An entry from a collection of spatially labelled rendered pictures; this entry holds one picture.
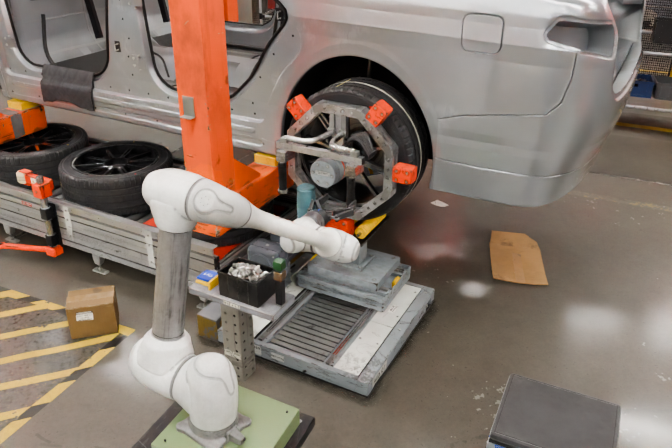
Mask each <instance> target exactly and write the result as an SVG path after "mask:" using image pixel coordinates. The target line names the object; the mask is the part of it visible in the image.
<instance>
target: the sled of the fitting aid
mask: <svg viewBox="0 0 672 448"><path fill-rule="evenodd" d="M317 255H318V254H315V255H314V256H313V257H312V258H311V259H310V261H311V260H312V259H313V258H315V257H316V256H317ZM310 261H309V262H310ZM309 262H308V263H309ZM308 263H307V264H308ZM307 264H306V265H305V266H304V267H303V268H302V269H301V270H300V271H299V272H297V273H296V286H299V287H302V288H305V289H309V290H312V291H315V292H318V293H322V294H325V295H328V296H331V297H335V298H338V299H341V300H344V301H348V302H351V303H354V304H357V305H361V306H364V307H367V308H370V309H373V310H377V311H380V312H384V310H385V309H386V308H387V307H388V305H389V304H390V303H391V301H392V300H393V299H394V298H395V296H396V295H397V294H398V292H399V291H400V290H401V289H402V287H403V286H404V285H405V283H406V282H407V281H408V280H409V278H410V270H411V266H410V265H406V264H402V263H400V264H399V266H398V267H397V268H396V269H395V270H394V272H393V273H392V274H391V275H390V276H389V277H388V279H387V280H386V281H385V282H384V283H383V285H382V286H381V287H380V288H379V289H378V291H373V290H370V289H366V288H363V287H360V286H356V285H353V284H349V283H346V282H343V281H339V280H336V279H332V278H329V277H326V276H322V275H319V274H316V273H312V272H309V271H307Z"/></svg>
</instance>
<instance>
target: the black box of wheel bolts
mask: <svg viewBox="0 0 672 448"><path fill-rule="evenodd" d="M274 271H275V270H274V269H273V267H270V266H267V265H264V264H260V263H257V262H254V261H251V260H248V259H244V258H241V257H238V256H237V257H236V258H235V259H233V260H232V261H231V262H229V263H228V264H227V265H225V266H224V267H222V268H221V269H220V270H218V271H217V273H218V281H219V293H220V295H222V296H225V297H228V298H231V299H233V300H236V301H239V302H242V303H245V304H248V305H250V306H253V307H256V308H259V307H260V306H261V305H262V304H263V303H265V302H266V301H267V300H268V299H269V298H270V297H271V296H272V295H274V294H275V293H276V292H275V280H274V279H273V272H274Z"/></svg>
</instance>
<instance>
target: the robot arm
mask: <svg viewBox="0 0 672 448"><path fill-rule="evenodd" d="M142 195H143V198H144V200H145V201H146V203H147V204H148V205H149V206H150V209H151V212H152V215H153V218H154V222H155V224H156V226H157V227H158V228H159V231H158V247H157V262H156V278H155V293H154V309H153V324H152V328H151V329H150V330H149V331H148V332H147V333H146V334H145V335H144V338H142V339H140V340H139V341H138V342H137V343H136V344H135V345H134V347H133V348H132V350H131V353H130V356H129V368H130V370H131V372H132V374H133V375H134V377H135V378H136V379H137V380H138V381H139V382H140V383H141V384H143V385H144V386H146V387H147V388H149V389H150V390H152V391H154V392H156V393H158V394H160V395H162V396H164V397H166V398H169V399H172V400H174V401H176V402H177V403H178V404H179V405H180V406H181V407H182V408H183V409H184V410H185V411H186V412H187V413H189V414H190V416H189V417H187V418H186V419H185V420H183V421H181V422H179V423H177V425H176V430H177V431H178V432H180V433H183V434H185V435H186V436H188V437H189V438H191V439H192V440H193V441H195V442H196V443H198V444H199V445H200V446H202V447H203V448H223V447H224V446H225V445H226V444H227V443H228V442H230V441H231V442H233V443H235V444H238V445H243V444H244V442H245V441H246V438H245V436H244V435H243V434H242V433H241V431H242V430H244V429H245V428H247V427H249V426H250V425H251V418H249V417H247V416H244V415H242V414H240V413H239V412H238V381H237V376H236V372H235V370H234V367H233V365H232V364H231V362H230V361H229V360H228V359H227V358H226V357H225V356H223V355H222V354H219V353H215V352H206V353H202V354H200V355H198V356H196V355H194V349H193V346H192V342H191V337H190V335H189V334H188V332H187V331H186V330H185V329H184V324H185V311H186V299H187V287H188V275H189V262H190V250H191V238H192V230H193V229H194V227H195V226H196V225H197V222H200V223H205V224H211V225H218V226H221V227H225V228H235V229H238V228H253V229H258V230H261V231H265V232H268V233H271V234H275V235H278V236H280V245H281V247H282V249H283V250H284V251H285V252H287V253H298V252H300V251H301V252H312V253H316V254H318V255H319V256H321V257H323V258H325V259H328V260H331V261H337V262H341V263H349V262H353V261H354V260H356V259H357V257H358V255H359V252H360V244H359V241H358V240H357V239H356V238H355V237H354V236H352V235H350V234H348V233H345V232H344V231H341V230H338V229H335V228H331V227H324V226H325V225H326V224H327V223H328V221H329V220H332V219H334V220H335V222H338V221H340V220H342V219H345V218H348V217H350V216H353V215H354V208H355V207H356V200H354V201H352V202H351V203H350V204H349V205H348V206H347V208H343V209H337V210H334V209H332V210H327V209H322V208H321V205H323V204H324V203H325V202H326V201H328V198H329V194H328V193H326V194H325V195H324V196H323V197H321V198H316V200H314V199H311V202H310V206H309V208H308V209H307V213H306V214H305V215H304V216H302V217H301V218H298V219H296V220H294V221H293V222H292V221H289V220H286V219H284V218H281V217H278V216H275V215H272V214H270V213H267V212H264V211H262V210H260V209H258V208H256V207H255V206H254V205H253V204H251V203H250V202H249V201H248V200H247V199H246V198H244V197H242V196H241V195H240V194H238V193H236V192H234V191H231V190H229V189H227V188H226V187H224V186H222V185H220V184H218V183H216V182H214V181H212V180H209V179H207V178H204V177H202V176H200V175H198V174H195V173H192V172H189V171H185V170H181V169H176V168H166V169H160V170H156V171H153V172H151V173H149V174H148V175H147V177H146V178H145V180H144V182H143V185H142ZM314 205H316V208H317V209H315V210H313V207H314ZM332 212H333V215H332Z"/></svg>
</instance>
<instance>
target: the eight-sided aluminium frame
mask: <svg viewBox="0 0 672 448"><path fill-rule="evenodd" d="M369 111H370V110H369V109H368V108H367V107H365V106H362V105H361V106H359V105H353V104H346V103H340V102H334V101H329V100H321V101H319V102H317V103H316V104H315V105H313V106H312V107H311V108H310V109H309V110H308V111H307V112H306V113H305V114H304V115H303V116H302V117H301V118H300V119H299V120H298V121H297V122H296V123H294V124H293V125H292V126H291V127H290V128H289V129H288V130H287V135H288V136H293V137H298V138H301V131H302V130H303V129H304V128H305V127H306V126H307V125H308V124H309V123H311V122H312V121H313V120H314V119H315V118H316V117H317V116H318V115H319V114H320V113H321V112H323V113H329V114H330V113H333V114H335V115H340V116H341V115H344V116H346V117H352V118H357V119H358V120H359V121H360V122H361V123H362V125H363V126H364V127H365V129H366V130H367V131H368V132H369V134H370V135H371V136H372V137H373V139H374V140H375V141H376V143H377V144H378V145H379V146H380V148H381V149H382V150H383V151H384V153H385V156H384V179H383V192H381V193H380V194H379V195H377V196H376V197H374V198H373V199H372V200H370V201H369V202H368V203H366V204H365V205H364V206H362V207H356V209H355V210H354V215H353V216H350V217H348V218H350V219H352V220H358V221H359V220H360V219H362V218H363V217H364V216H366V215H367V214H368V213H370V212H371V211H373V210H374V209H375V208H377V207H378V206H380V205H381V204H382V203H384V202H385V201H387V200H388V199H389V198H391V197H392V196H393V195H394V194H395V193H396V188H397V186H396V182H392V169H393V167H394V166H395V165H396V164H397V162H398V153H399V152H398V146H397V144H396V143H395V141H393V139H392V138H391V137H390V135H389V134H388V133H387V132H386V130H385V129H384V128H383V127H382V125H381V124H380V125H379V126H378V127H374V126H373V125H372V124H371V123H370V122H369V121H368V120H367V119H366V118H365V117H366V114H367V113H368V112H369ZM371 128H372V129H371ZM388 141H389V142H388ZM288 175H289V176H290V177H291V179H292V180H293V181H294V182H295V183H296V185H297V186H299V185H300V184H303V183H309V184H312V185H314V184H313V183H312V181H311V180H310V179H309V177H308V176H307V175H306V174H305V172H304V171H303V170H302V168H301V153H299V152H295V157H294V158H292V159H291V160H289V161H288ZM314 186H315V185H314ZM315 187H316V186H315ZM315 195H316V198H321V197H323V195H322V194H321V193H320V191H319V190H318V189H317V188H316V190H315ZM345 205H346V204H344V203H340V202H335V201H331V200H328V201H326V202H325V203H324V204H323V205H321V208H322V209H327V210H332V209H334V210H337V209H343V208H345Z"/></svg>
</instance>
